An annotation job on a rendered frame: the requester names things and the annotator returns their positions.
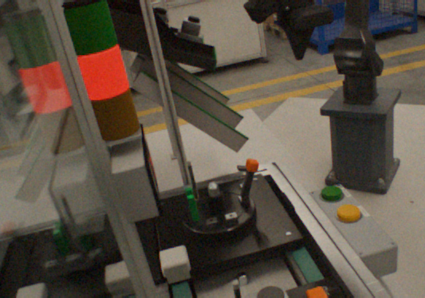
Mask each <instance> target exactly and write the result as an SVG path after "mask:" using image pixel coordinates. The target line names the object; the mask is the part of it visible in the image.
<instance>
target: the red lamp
mask: <svg viewBox="0 0 425 298"><path fill-rule="evenodd" d="M77 60H78V63H79V66H80V67H81V72H82V74H81V75H82V76H83V79H84V82H85V86H86V88H87V90H88V93H89V99H90V100H101V99H106V98H109V97H112V96H118V95H120V94H122V93H123V92H125V91H126V90H128V88H129V83H128V79H127V76H126V72H125V71H126V70H125V67H124V62H123V59H122V57H121V54H120V49H119V46H118V45H117V46H116V47H114V48H111V49H107V50H105V51H103V52H99V53H94V54H90V55H84V56H79V57H78V58H77Z"/></svg>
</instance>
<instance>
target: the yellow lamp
mask: <svg viewBox="0 0 425 298"><path fill-rule="evenodd" d="M90 102H91V105H92V109H93V111H94V113H95V116H96V121H97V126H98V128H99V130H100V134H101V137H102V140H116V139H124V138H127V137H129V136H130V135H132V134H134V133H135V132H137V131H138V129H139V128H140V123H139V120H138V117H137V114H136V109H135V103H134V100H133V97H132V93H131V89H130V88H128V90H126V91H125V92H123V93H122V94H120V95H118V96H112V97H109V98H106V99H101V100H92V101H90Z"/></svg>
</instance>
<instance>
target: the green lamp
mask: <svg viewBox="0 0 425 298"><path fill-rule="evenodd" d="M63 13H64V15H65V21H66V24H67V26H68V29H69V33H70V37H71V40H72V43H73V46H74V49H75V52H76V55H77V56H84V55H90V54H94V53H99V52H103V51H105V50H107V49H111V48H114V47H116V46H117V45H118V41H117V37H116V33H115V30H114V27H113V24H112V17H111V14H110V11H109V8H108V3H107V1H106V0H101V1H99V2H95V3H92V4H88V5H85V6H78V7H75V8H70V9H65V10H63Z"/></svg>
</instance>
